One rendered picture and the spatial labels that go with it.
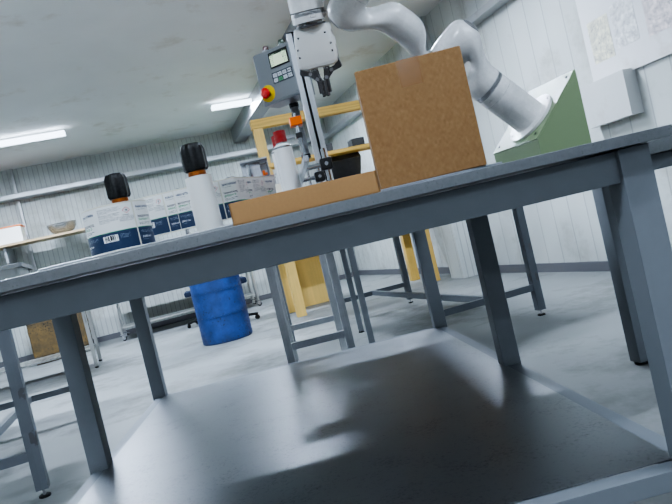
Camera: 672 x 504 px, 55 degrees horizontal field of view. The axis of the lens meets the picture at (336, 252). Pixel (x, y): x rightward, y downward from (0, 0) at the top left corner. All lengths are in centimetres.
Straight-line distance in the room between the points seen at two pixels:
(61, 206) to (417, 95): 942
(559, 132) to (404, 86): 89
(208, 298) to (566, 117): 466
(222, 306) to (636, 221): 538
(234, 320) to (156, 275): 527
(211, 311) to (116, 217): 436
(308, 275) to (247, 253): 675
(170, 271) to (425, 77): 72
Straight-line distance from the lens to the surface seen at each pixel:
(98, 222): 211
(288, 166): 176
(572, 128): 231
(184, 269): 114
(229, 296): 639
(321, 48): 165
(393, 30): 213
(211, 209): 216
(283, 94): 238
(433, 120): 149
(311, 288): 789
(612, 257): 277
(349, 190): 113
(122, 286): 116
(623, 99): 493
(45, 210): 1069
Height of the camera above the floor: 78
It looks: 2 degrees down
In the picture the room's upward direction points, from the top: 13 degrees counter-clockwise
